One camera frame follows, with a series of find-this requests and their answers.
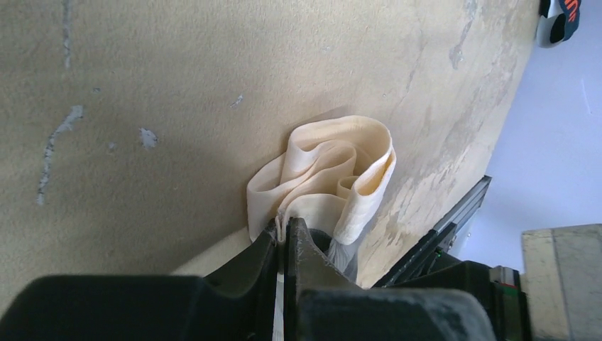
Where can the navy orange boxer briefs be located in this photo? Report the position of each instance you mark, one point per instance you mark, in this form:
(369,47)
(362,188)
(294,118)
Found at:
(558,21)

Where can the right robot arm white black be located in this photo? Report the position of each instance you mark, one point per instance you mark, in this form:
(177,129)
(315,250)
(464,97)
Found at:
(498,289)

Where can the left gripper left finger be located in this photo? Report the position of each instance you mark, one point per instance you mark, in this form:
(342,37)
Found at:
(235,302)

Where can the grey underwear cream waistband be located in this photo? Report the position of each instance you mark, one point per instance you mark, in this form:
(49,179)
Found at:
(333,175)

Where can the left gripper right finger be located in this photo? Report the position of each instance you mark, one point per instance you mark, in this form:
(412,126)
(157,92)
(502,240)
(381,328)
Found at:
(320,303)

